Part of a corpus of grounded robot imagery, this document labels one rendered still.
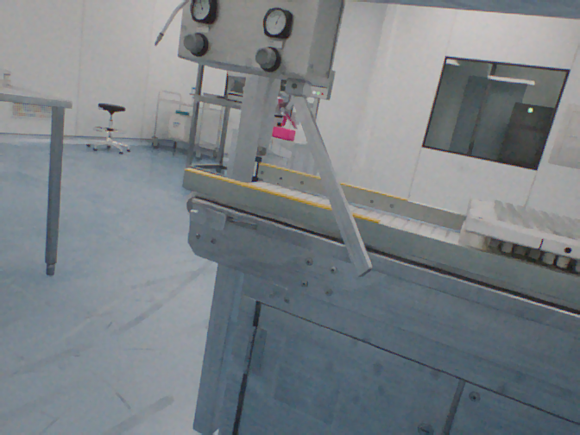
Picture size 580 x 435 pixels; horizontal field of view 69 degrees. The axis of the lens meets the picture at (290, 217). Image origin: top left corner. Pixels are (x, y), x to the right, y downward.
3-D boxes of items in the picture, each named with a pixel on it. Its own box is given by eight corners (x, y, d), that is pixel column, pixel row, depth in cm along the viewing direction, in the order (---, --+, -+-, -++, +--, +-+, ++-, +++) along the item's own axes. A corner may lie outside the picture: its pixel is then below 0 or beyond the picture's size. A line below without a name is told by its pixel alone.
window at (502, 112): (421, 147, 561) (445, 55, 533) (421, 147, 562) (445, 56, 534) (537, 170, 502) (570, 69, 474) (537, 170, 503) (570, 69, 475)
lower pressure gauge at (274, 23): (260, 34, 58) (264, 5, 57) (264, 37, 59) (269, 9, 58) (284, 38, 56) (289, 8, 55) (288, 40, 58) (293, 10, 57)
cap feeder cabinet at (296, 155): (218, 212, 379) (231, 128, 361) (253, 206, 428) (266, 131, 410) (278, 233, 352) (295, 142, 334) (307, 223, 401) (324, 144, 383)
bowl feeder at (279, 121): (244, 129, 373) (251, 85, 364) (265, 131, 404) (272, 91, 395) (292, 140, 352) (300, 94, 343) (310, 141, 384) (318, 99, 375)
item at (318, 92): (293, 138, 376) (306, 66, 361) (299, 139, 385) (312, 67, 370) (316, 143, 366) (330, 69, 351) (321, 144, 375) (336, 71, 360)
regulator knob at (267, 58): (249, 67, 58) (254, 34, 57) (258, 70, 60) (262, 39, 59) (271, 71, 57) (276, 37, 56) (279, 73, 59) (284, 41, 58)
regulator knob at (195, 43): (179, 52, 62) (182, 20, 61) (188, 55, 64) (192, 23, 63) (197, 54, 61) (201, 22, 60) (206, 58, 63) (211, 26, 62)
